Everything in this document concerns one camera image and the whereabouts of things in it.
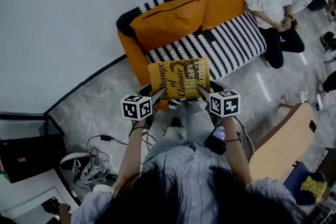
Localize yellow book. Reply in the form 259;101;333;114
148;58;212;100

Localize person's left forearm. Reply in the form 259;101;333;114
111;119;148;187

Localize orange cushion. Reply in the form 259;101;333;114
130;0;207;53
195;0;246;31

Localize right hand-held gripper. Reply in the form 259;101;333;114
196;81;242;127

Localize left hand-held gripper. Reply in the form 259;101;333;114
120;85;168;131

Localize blue chair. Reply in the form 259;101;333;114
283;161;329;205

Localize yellow cloth bundle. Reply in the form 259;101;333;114
300;175;328;199

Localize wooden coffee table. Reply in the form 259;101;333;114
248;103;319;182

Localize person's right forearm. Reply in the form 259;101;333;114
223;115;253;182

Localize white rounded floor device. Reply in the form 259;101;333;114
59;152;91;174

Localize black cabinet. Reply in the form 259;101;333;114
0;118;69;184

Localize light jeans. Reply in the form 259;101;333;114
162;102;211;151

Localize black waist pouch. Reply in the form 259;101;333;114
204;125;228;155

